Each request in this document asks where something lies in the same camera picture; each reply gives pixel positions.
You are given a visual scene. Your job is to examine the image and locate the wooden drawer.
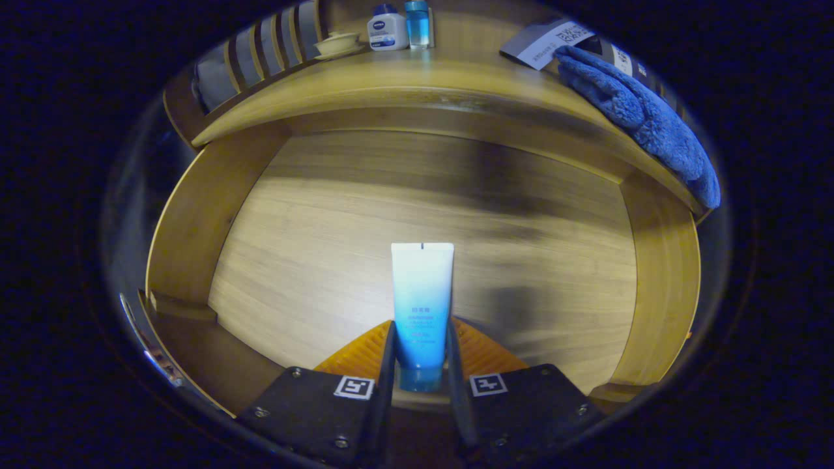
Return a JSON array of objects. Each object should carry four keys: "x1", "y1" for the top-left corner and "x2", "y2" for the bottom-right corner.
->
[{"x1": 140, "y1": 107, "x2": 704, "y2": 418}]

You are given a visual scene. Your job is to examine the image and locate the clear blue pump bottle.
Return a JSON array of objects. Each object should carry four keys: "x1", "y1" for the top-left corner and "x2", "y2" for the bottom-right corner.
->
[{"x1": 404, "y1": 0, "x2": 432, "y2": 50}]

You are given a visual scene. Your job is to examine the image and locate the blue folded towel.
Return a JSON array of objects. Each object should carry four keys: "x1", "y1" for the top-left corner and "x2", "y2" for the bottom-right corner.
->
[{"x1": 554, "y1": 44, "x2": 722, "y2": 210}]

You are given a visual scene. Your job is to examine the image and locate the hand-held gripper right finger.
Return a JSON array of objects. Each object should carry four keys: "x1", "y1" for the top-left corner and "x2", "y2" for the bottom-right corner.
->
[{"x1": 445, "y1": 317, "x2": 605, "y2": 466}]

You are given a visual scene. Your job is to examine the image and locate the wooden countertop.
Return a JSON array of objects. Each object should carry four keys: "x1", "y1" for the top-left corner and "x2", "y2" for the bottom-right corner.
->
[{"x1": 192, "y1": 39, "x2": 711, "y2": 216}]

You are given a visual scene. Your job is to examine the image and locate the blue squeeze tube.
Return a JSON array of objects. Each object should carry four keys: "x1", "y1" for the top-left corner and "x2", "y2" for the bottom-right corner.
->
[{"x1": 391, "y1": 242, "x2": 455, "y2": 393}]

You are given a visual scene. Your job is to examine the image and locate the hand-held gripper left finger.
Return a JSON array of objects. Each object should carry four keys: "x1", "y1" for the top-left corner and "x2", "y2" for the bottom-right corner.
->
[{"x1": 236, "y1": 319, "x2": 399, "y2": 468}]

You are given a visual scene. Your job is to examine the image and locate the white spine book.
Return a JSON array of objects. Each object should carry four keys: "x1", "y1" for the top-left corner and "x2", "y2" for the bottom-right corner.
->
[{"x1": 586, "y1": 36, "x2": 634, "y2": 78}]

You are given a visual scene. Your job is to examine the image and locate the small beige lidded teacup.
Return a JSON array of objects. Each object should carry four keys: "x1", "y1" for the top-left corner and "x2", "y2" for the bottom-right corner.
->
[{"x1": 314, "y1": 31, "x2": 363, "y2": 61}]

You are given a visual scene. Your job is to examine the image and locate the black backdrop cloth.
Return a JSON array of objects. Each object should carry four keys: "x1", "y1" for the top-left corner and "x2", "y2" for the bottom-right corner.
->
[{"x1": 192, "y1": 13, "x2": 320, "y2": 111}]

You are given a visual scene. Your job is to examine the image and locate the white lotion bottle blue cap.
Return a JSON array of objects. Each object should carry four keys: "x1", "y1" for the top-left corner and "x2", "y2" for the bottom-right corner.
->
[{"x1": 367, "y1": 4, "x2": 409, "y2": 51}]

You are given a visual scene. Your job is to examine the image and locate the grey book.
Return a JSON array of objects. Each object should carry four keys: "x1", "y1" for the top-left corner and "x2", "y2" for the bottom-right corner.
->
[{"x1": 500, "y1": 20, "x2": 595, "y2": 71}]

